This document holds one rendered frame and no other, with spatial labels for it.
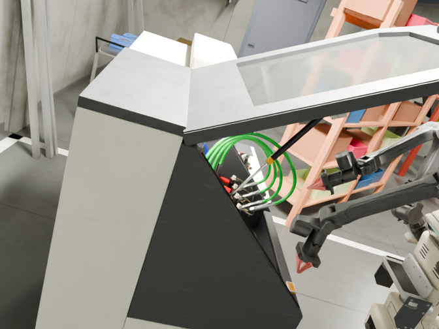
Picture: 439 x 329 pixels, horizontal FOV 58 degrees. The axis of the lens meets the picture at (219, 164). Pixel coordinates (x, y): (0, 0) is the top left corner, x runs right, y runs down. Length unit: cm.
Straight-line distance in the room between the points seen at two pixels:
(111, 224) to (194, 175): 29
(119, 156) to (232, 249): 45
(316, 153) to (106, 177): 278
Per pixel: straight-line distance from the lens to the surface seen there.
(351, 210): 135
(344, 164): 165
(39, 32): 353
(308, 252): 144
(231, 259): 126
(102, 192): 115
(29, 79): 356
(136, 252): 125
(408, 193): 135
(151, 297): 137
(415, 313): 182
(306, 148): 373
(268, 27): 757
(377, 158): 173
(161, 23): 773
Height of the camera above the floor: 186
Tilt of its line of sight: 24 degrees down
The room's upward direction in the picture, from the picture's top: 20 degrees clockwise
